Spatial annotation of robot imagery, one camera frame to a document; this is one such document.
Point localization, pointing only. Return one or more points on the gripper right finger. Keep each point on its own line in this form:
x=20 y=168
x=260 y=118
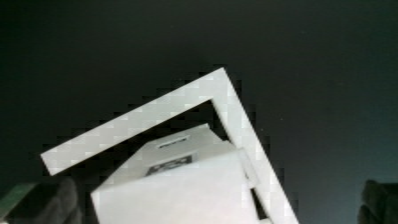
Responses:
x=379 y=208

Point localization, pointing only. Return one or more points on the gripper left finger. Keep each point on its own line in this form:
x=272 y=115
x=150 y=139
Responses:
x=41 y=203

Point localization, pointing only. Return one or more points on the white U-shaped fence frame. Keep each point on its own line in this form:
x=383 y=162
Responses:
x=207 y=89

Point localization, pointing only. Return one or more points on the white tagged cabinet top block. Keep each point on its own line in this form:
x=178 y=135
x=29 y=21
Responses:
x=180 y=184

